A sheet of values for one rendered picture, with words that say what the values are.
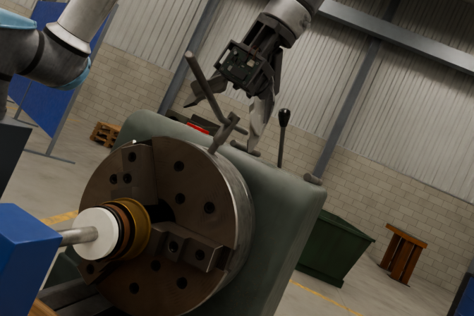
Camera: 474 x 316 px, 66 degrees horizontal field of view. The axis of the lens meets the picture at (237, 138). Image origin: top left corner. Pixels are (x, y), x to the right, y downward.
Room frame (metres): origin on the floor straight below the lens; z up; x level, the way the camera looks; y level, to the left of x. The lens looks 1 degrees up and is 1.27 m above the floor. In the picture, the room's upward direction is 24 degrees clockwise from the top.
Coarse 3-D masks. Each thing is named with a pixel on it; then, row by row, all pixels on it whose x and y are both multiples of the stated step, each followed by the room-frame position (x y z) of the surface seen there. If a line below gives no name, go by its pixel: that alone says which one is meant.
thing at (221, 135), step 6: (234, 114) 0.66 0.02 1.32; (234, 120) 0.66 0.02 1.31; (222, 126) 0.66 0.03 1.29; (228, 126) 0.66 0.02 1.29; (234, 126) 0.67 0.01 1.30; (222, 132) 0.66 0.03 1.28; (228, 132) 0.66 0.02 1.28; (216, 138) 0.66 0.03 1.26; (222, 138) 0.66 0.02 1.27; (216, 144) 0.67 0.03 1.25; (222, 144) 0.67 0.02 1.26; (210, 150) 0.67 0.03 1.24; (216, 150) 0.67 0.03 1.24
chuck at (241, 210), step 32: (160, 160) 0.65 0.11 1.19; (192, 160) 0.63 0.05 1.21; (224, 160) 0.71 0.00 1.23; (96, 192) 0.68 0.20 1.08; (160, 192) 0.64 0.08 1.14; (192, 192) 0.63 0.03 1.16; (224, 192) 0.61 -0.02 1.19; (192, 224) 0.62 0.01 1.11; (224, 224) 0.60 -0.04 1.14; (160, 256) 0.63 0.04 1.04; (128, 288) 0.64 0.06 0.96; (160, 288) 0.62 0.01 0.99; (192, 288) 0.60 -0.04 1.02
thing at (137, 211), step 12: (108, 204) 0.54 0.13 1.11; (120, 204) 0.53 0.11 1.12; (132, 204) 0.55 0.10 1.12; (120, 216) 0.51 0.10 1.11; (132, 216) 0.52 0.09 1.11; (144, 216) 0.55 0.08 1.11; (120, 228) 0.49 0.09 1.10; (132, 228) 0.52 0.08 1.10; (144, 228) 0.54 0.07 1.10; (120, 240) 0.49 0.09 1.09; (132, 240) 0.52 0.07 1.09; (144, 240) 0.54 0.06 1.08; (120, 252) 0.51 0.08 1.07; (132, 252) 0.53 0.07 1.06
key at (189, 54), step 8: (192, 56) 0.45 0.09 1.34; (192, 64) 0.46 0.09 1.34; (200, 72) 0.48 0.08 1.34; (200, 80) 0.50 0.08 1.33; (208, 88) 0.52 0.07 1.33; (208, 96) 0.54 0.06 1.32; (216, 104) 0.57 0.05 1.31; (216, 112) 0.59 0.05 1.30; (224, 120) 0.63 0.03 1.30; (240, 128) 0.71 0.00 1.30
